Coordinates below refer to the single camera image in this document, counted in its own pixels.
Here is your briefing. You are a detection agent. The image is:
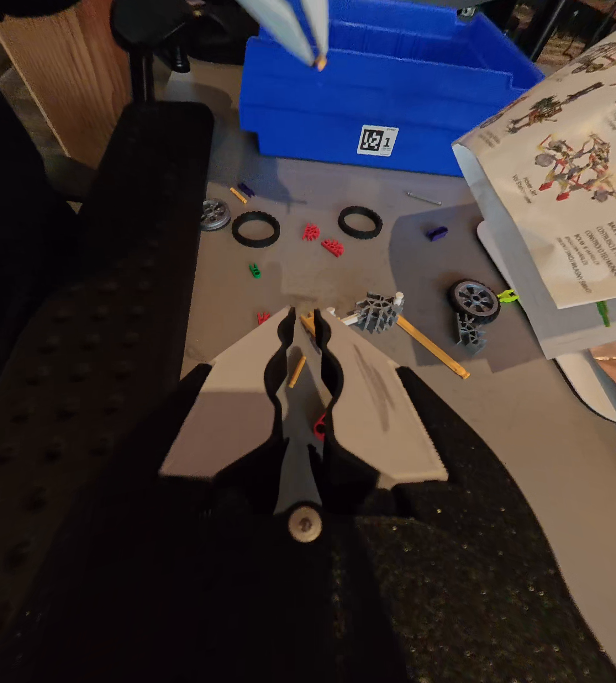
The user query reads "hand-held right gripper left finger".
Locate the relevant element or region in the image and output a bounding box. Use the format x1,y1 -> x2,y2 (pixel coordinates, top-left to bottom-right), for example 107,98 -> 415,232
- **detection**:
158,306 -> 297,478

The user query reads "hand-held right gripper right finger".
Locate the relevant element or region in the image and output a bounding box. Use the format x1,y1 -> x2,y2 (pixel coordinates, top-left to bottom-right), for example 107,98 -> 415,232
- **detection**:
313,308 -> 449,488

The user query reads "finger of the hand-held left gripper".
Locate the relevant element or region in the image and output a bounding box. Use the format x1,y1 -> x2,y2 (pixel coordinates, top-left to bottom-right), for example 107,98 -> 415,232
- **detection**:
236,0 -> 320,67
300,0 -> 331,59

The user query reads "long yellow toy rod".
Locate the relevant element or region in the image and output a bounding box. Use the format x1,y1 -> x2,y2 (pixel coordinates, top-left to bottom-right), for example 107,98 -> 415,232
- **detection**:
395,315 -> 471,380

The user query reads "grey toy connector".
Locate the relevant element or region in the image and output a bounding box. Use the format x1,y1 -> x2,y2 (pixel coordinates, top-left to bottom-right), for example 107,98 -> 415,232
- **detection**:
452,312 -> 488,356
353,292 -> 400,335

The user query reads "blue plastic bin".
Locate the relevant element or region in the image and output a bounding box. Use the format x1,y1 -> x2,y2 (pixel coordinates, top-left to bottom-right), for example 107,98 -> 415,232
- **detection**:
238,0 -> 547,178

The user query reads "black white marker tag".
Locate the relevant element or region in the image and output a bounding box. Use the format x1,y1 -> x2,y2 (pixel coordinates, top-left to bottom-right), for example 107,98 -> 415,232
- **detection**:
356,125 -> 399,157

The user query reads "black metal stand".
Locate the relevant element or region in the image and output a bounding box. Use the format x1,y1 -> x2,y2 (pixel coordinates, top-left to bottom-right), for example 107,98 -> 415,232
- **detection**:
110,0 -> 218,103

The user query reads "toy wheel with black tyre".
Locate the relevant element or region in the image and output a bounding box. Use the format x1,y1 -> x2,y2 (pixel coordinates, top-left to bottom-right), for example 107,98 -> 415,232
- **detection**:
449,279 -> 502,324

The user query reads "black toy tyre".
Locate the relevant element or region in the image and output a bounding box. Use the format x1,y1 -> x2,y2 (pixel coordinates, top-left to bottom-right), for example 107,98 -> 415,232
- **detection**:
231,211 -> 281,249
337,205 -> 384,241

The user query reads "silver toy wheel hub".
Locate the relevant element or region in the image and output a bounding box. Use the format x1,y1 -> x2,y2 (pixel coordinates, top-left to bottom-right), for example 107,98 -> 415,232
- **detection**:
199,198 -> 232,232

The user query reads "wooden cabinet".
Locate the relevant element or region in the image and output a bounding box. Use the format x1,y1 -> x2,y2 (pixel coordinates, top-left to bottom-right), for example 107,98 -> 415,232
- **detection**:
0,0 -> 133,169

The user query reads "printed instruction sheet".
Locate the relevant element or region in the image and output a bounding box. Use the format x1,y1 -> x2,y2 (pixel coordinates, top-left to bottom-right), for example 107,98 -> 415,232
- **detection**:
451,10 -> 616,310

